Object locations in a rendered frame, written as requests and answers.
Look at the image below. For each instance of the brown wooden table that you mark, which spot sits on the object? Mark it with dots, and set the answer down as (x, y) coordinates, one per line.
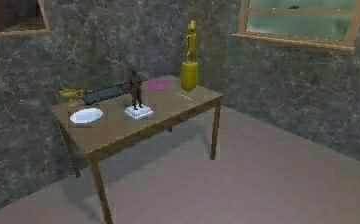
(161, 110)

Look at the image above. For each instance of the pink flat disc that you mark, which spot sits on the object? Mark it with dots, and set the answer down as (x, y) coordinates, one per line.
(158, 84)

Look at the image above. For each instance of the golden figure statue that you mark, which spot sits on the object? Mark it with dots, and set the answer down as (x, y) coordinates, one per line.
(189, 71)

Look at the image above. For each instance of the dark figurine on white base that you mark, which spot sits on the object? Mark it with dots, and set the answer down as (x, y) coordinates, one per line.
(136, 96)

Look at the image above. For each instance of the black closed laptop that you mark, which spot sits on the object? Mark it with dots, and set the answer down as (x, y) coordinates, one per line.
(104, 93)

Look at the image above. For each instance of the white oval plate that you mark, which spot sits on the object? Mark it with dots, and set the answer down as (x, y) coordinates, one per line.
(86, 115)

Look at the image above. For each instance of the dark wooden framed window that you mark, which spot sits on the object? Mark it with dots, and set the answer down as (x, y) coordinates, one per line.
(14, 16)

